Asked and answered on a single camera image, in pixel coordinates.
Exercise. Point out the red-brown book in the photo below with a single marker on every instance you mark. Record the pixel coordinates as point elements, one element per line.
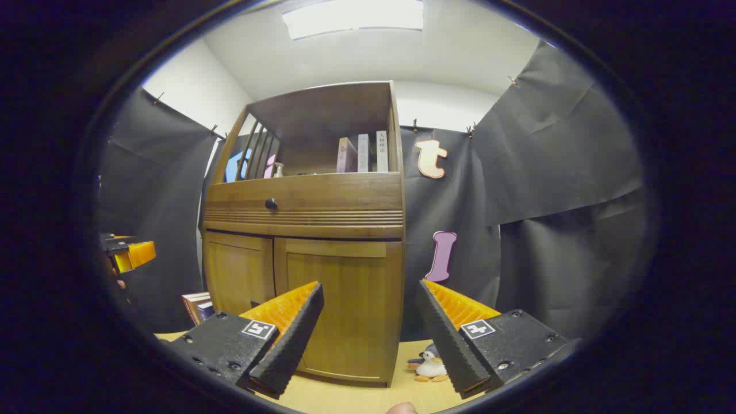
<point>192,303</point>

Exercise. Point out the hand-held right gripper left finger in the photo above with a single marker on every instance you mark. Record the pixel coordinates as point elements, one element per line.
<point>290,345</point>

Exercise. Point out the black backdrop cloth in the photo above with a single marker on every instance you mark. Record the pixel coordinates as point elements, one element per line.
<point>546,172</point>

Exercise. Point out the ceiling light panel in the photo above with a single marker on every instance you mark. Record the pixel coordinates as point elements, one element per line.
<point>353,17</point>

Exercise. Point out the black round drawer knob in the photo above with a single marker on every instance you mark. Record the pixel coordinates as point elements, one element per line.
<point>271,203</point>

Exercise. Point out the penguin plush toy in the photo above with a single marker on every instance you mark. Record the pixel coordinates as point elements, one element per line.
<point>430,365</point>

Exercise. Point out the white book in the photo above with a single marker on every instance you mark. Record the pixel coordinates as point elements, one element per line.
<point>382,150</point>

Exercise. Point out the blue book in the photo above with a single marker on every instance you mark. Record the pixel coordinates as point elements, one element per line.
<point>205,310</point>

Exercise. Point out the grey book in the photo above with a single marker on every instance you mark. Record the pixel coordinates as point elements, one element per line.
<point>363,153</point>

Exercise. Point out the wooden shoe cabinet door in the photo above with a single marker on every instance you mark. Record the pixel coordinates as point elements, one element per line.
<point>356,299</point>
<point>236,270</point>

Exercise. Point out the small beige bottle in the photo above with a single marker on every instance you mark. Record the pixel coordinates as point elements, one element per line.
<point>278,171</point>

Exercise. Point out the wooden double-door shoe cabinet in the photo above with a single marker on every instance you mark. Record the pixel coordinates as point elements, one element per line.
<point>322,201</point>

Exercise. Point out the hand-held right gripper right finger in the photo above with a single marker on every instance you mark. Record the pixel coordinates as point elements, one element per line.
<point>445,339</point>

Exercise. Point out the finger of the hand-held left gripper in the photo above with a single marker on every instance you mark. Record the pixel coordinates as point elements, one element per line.
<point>138,254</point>

